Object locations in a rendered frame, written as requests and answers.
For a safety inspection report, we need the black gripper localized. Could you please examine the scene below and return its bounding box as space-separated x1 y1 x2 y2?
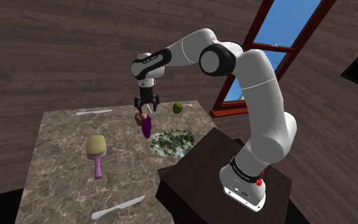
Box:
134 86 160 115

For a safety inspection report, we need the brown rounded object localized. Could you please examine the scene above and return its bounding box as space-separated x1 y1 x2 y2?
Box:
134 112 148 127

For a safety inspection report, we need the green apple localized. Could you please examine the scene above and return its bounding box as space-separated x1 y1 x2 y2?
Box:
172 101 184 115

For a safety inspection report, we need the plate of green salad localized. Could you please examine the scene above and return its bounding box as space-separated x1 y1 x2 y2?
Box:
148 129 196 158

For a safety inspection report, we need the silver table knife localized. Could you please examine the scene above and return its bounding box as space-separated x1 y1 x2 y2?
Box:
74 108 113 116
90 195 146 221

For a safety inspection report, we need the purple brush with tan bristles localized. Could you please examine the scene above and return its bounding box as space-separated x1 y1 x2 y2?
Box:
86 134 108 180

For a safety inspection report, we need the red framed window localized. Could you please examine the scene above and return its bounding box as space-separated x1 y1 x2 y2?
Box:
209 0 338 118

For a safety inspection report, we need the dark robot stand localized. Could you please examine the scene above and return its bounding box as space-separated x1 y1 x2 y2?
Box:
155 127 294 224

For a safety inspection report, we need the purple handled knife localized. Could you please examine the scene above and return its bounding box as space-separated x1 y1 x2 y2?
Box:
141 104 153 139

